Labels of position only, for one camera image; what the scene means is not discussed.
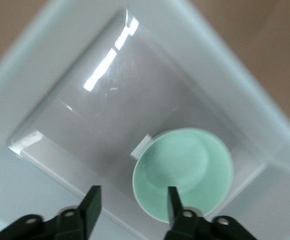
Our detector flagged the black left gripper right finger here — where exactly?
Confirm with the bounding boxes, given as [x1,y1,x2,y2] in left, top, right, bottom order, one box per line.
[164,185,263,240]

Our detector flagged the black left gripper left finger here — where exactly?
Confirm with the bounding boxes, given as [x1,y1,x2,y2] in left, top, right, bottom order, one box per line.
[0,184,103,240]

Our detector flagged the mint green bowl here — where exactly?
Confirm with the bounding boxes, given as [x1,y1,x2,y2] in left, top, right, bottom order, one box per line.
[131,127,235,224]

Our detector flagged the translucent white plastic bin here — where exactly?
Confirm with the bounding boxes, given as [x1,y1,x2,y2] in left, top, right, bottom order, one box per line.
[0,0,290,240]

